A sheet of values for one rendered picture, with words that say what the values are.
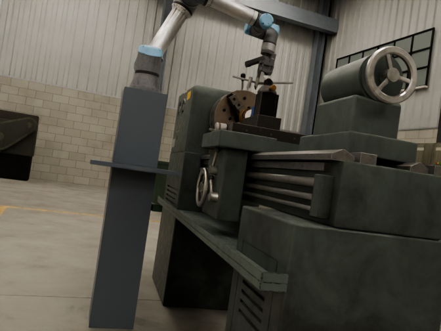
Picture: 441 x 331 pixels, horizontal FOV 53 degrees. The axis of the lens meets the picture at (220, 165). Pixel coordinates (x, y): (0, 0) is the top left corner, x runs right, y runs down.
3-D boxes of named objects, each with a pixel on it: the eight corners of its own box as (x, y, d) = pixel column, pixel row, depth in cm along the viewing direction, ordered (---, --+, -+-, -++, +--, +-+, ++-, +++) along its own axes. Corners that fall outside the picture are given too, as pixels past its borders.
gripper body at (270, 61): (272, 73, 240) (277, 52, 241) (256, 69, 240) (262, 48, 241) (270, 77, 248) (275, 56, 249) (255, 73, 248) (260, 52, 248)
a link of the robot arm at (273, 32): (263, 25, 248) (277, 29, 250) (258, 43, 247) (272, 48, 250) (268, 21, 240) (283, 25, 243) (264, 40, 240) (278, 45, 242)
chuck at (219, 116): (204, 140, 243) (218, 85, 244) (256, 154, 250) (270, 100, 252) (208, 139, 234) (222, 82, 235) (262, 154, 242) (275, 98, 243)
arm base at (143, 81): (129, 88, 204) (132, 66, 204) (127, 92, 218) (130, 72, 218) (161, 94, 208) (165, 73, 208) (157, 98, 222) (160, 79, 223)
